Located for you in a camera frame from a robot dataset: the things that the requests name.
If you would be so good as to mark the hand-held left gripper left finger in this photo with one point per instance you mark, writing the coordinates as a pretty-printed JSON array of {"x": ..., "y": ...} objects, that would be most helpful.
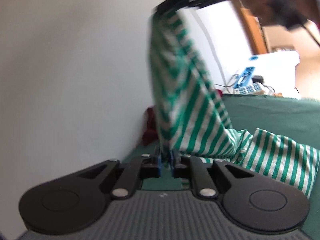
[{"x": 159, "y": 161}]

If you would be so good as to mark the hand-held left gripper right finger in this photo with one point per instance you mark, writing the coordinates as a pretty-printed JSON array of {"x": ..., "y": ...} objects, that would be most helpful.
[{"x": 173, "y": 163}]

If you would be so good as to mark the green white striped shirt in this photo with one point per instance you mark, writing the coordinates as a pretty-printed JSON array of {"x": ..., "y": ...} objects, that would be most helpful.
[{"x": 190, "y": 105}]

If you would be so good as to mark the person's right hand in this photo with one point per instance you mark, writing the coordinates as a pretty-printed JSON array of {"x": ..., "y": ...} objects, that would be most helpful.
[{"x": 250, "y": 5}]

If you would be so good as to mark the dark red knit garment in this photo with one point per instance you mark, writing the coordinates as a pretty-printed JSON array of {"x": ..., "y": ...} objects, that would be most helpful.
[{"x": 150, "y": 130}]

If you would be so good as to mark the white desk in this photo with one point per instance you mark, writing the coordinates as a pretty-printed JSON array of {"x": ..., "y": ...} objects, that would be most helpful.
[{"x": 275, "y": 67}]

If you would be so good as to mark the blue round lid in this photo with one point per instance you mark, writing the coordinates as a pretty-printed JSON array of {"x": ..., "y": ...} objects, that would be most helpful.
[{"x": 253, "y": 58}]

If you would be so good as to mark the black power adapter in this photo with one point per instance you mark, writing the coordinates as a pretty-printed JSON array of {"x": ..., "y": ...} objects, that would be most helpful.
[{"x": 258, "y": 79}]

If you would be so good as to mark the white power strip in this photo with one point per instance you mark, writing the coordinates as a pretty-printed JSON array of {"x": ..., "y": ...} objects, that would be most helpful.
[{"x": 246, "y": 89}]

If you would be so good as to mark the green blanket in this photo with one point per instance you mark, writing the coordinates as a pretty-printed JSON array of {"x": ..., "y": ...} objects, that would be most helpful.
[{"x": 275, "y": 112}]

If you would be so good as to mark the wooden door frame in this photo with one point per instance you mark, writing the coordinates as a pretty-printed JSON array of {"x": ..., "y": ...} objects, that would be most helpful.
[{"x": 252, "y": 35}]

